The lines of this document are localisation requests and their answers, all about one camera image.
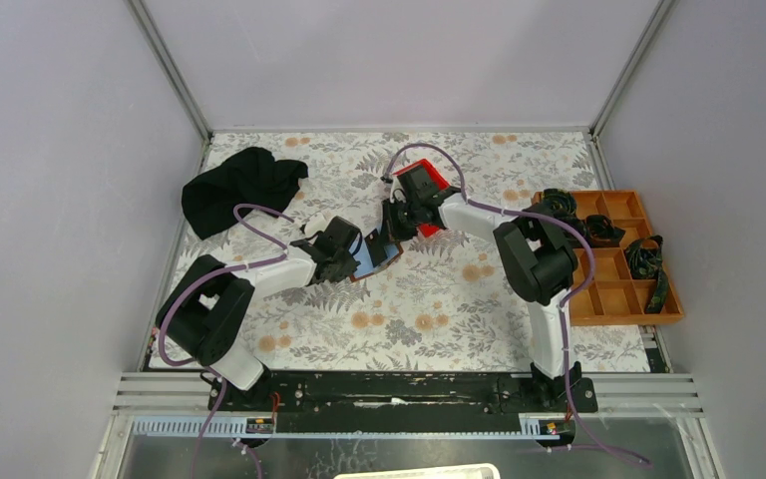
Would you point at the black cloth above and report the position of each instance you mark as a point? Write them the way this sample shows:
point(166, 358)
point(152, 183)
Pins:
point(252, 176)

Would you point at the dark rolled tie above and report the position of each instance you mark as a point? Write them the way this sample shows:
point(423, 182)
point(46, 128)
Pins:
point(602, 232)
point(561, 202)

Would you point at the orange compartment tray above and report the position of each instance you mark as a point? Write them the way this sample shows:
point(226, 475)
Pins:
point(614, 297)

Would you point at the floral table mat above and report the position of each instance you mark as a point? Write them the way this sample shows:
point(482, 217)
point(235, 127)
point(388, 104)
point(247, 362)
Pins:
point(445, 303)

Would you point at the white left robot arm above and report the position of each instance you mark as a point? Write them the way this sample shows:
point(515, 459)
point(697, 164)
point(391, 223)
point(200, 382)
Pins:
point(204, 313)

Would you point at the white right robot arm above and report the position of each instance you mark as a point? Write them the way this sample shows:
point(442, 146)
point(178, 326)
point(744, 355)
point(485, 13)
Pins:
point(538, 260)

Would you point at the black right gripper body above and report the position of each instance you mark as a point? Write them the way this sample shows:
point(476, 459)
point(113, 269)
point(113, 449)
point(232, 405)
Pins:
point(402, 218)

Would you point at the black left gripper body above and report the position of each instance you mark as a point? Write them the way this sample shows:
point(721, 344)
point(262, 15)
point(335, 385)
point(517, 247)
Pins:
point(345, 266)

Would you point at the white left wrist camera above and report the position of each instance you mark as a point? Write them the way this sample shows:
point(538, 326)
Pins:
point(314, 225)

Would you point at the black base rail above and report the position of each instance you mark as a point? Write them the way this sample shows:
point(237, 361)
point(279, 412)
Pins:
point(332, 402)

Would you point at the brown leather card holder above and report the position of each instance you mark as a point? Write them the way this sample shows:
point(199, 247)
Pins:
point(365, 268)

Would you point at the red plastic bin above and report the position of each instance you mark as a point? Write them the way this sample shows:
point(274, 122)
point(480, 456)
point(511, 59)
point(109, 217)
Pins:
point(419, 191)

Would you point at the dark patterned tie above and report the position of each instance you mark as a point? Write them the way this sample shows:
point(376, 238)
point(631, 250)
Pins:
point(645, 262)

